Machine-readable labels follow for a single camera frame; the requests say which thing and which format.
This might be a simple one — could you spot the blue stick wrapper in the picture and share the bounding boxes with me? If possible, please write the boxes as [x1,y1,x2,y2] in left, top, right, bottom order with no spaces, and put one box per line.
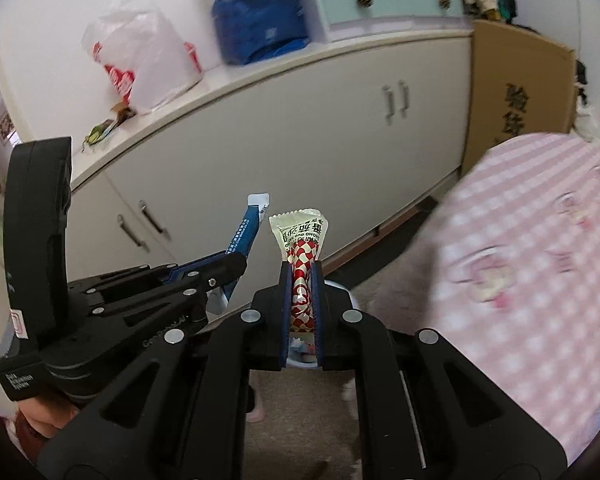
[207,193,270,316]

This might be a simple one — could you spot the small wrappers on cabinet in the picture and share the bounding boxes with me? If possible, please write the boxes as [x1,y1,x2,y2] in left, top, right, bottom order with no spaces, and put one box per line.
[81,102,136,152]

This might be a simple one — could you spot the blue fabric bag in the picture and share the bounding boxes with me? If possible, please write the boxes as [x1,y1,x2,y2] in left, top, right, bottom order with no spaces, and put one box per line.
[211,0,311,66]

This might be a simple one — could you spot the white long cabinet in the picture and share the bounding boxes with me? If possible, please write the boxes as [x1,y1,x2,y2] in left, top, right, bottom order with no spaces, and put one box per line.
[67,30,471,279]

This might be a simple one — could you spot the white red plastic bag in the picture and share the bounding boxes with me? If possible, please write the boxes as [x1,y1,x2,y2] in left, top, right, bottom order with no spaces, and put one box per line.
[82,0,204,115]

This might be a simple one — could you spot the brown cardboard box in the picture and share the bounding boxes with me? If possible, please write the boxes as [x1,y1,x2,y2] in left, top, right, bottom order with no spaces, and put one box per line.
[460,20,577,174]

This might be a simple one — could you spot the pink checkered tablecloth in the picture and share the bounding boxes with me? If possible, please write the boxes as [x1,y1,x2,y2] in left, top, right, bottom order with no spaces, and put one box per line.
[374,131,600,466]

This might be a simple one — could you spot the red checkered candy wrapper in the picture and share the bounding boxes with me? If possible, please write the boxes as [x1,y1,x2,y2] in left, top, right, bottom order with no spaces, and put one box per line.
[268,208,328,334]

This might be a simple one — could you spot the person's hand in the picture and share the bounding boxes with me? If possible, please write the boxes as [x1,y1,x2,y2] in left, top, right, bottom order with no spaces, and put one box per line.
[6,393,80,465]

